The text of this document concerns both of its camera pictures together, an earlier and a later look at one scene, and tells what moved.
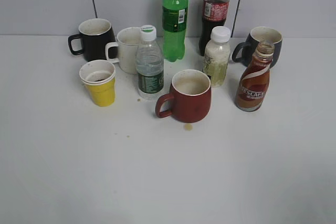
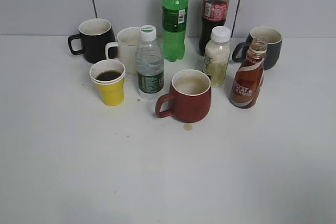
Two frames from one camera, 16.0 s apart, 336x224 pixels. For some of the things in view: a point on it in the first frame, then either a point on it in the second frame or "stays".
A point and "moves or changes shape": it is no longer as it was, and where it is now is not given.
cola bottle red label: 215,8 stays
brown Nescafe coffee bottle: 253,82 moves or changes shape
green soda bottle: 175,17 stays
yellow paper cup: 98,76 moves or changes shape
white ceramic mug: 127,45 stays
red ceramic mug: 191,92 stays
